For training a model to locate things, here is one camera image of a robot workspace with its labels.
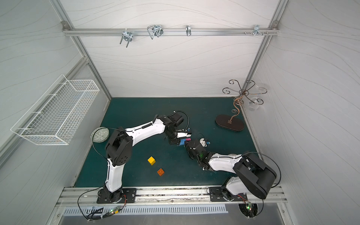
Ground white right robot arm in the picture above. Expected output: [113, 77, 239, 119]
[184, 140, 278, 201]

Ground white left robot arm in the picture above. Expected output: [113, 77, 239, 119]
[105, 111, 192, 194]

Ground yellow lego brick left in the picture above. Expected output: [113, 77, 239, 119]
[148, 157, 156, 165]

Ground orange lego brick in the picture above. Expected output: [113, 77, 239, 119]
[157, 168, 165, 176]

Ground green mat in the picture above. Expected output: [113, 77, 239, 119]
[74, 97, 270, 188]

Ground dark oval stand base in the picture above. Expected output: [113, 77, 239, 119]
[215, 114, 245, 132]

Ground copper curled hook stand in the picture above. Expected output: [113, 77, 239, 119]
[222, 79, 268, 118]

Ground green patterned round bowl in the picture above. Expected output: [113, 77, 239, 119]
[90, 127, 110, 143]

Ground metal U-bolt clamp middle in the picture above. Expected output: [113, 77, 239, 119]
[147, 25, 164, 39]

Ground metal u-bolt clamp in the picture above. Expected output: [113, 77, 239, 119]
[147, 25, 164, 39]
[120, 30, 133, 48]

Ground metal U-bolt clamp left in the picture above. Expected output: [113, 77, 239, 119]
[120, 30, 133, 48]

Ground metal clamp right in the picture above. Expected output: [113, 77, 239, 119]
[244, 25, 269, 36]

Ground aluminium top crossbar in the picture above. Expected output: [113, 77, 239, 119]
[63, 27, 280, 37]

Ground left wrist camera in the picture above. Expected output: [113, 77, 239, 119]
[169, 112, 184, 127]

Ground white slotted cable duct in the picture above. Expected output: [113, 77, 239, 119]
[63, 204, 228, 216]

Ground small metal bracket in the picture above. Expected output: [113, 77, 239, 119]
[185, 25, 191, 37]

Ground white wire basket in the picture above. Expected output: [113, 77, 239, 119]
[10, 75, 99, 145]

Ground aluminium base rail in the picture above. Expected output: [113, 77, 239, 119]
[56, 186, 288, 207]

